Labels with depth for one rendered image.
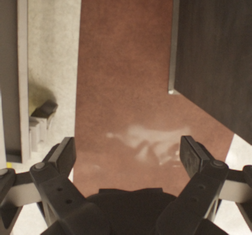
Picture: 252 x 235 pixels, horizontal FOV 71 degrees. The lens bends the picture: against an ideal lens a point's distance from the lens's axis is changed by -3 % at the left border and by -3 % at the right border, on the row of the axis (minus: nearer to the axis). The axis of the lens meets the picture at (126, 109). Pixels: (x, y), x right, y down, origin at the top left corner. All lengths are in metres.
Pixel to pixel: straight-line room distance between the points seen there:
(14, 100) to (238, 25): 0.75
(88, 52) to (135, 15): 0.31
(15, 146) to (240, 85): 0.80
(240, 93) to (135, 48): 0.65
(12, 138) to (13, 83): 0.22
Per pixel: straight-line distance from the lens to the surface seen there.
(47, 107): 1.01
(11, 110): 0.79
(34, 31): 1.13
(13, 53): 0.74
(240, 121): 0.51
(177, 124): 1.14
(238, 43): 0.53
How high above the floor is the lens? 1.02
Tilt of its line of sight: 73 degrees down
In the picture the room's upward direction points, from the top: 178 degrees clockwise
